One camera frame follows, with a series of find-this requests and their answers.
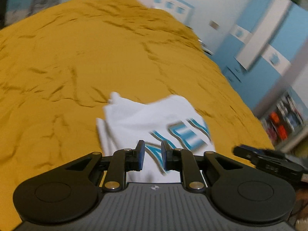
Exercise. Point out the mustard yellow quilt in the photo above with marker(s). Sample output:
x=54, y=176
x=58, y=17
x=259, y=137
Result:
x=59, y=66

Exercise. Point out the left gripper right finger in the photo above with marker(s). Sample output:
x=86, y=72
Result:
x=183, y=161

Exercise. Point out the blue white wardrobe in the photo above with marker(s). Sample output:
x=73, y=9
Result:
x=260, y=47

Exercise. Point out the wall switch plate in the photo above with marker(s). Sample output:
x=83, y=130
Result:
x=214, y=25

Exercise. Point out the white blue headboard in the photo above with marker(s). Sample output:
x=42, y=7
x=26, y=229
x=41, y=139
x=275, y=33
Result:
x=179, y=9

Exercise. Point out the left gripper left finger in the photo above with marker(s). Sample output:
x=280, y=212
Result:
x=121, y=162

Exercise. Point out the colourful bookshelf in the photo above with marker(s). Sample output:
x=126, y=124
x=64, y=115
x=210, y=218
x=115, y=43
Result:
x=285, y=119

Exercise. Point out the white Nevada sweatshirt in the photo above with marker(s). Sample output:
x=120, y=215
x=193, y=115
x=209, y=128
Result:
x=172, y=119

